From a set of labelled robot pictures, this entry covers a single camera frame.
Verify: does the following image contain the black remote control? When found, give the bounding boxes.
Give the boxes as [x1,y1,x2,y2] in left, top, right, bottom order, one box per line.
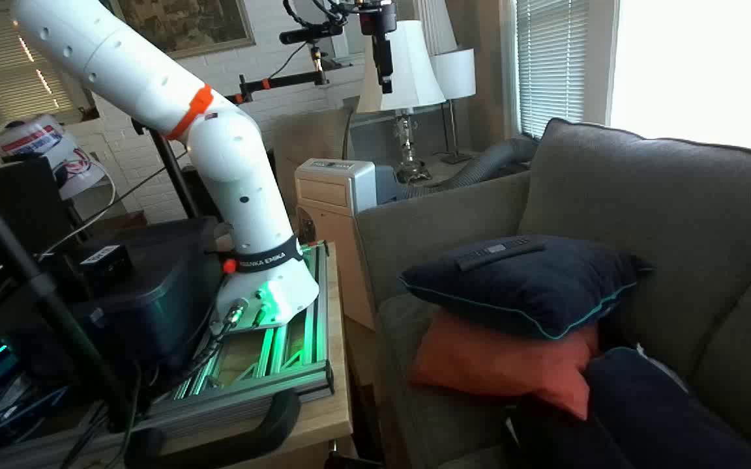
[456,241,542,270]

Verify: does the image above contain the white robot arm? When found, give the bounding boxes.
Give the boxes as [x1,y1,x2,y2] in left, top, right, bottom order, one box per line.
[10,0,318,327]

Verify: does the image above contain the orange throw pillow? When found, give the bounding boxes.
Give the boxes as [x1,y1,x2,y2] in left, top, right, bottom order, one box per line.
[409,313,599,420]

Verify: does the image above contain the navy blue throw pillow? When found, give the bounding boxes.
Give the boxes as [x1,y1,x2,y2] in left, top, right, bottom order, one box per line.
[402,235,650,340]

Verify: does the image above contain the black control box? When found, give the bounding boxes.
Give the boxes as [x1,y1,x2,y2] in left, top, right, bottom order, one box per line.
[62,218,221,381]

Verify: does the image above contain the dark blue front pillow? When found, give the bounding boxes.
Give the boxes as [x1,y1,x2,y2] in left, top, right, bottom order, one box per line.
[509,346,751,469]

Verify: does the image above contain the grey fabric sofa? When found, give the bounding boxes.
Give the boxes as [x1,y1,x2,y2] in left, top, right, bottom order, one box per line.
[358,119,751,469]

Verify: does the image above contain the white table lamp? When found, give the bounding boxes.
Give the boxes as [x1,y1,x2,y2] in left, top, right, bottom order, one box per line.
[382,20,444,182]
[432,50,478,165]

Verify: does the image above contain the white window blinds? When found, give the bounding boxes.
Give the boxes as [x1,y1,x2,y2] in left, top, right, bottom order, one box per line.
[517,0,599,136]

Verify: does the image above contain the red white printed bucket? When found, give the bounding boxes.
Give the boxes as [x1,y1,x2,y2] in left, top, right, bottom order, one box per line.
[0,114,106,201]

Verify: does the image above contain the black tripod pole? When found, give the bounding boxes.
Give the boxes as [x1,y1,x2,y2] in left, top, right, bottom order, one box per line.
[0,217,134,428]

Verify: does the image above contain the black camera on mount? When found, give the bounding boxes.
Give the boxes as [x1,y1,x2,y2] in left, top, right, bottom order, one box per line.
[280,0,397,94]

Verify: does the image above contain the framed wall picture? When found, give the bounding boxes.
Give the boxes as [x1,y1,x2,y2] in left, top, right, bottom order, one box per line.
[106,0,254,56]

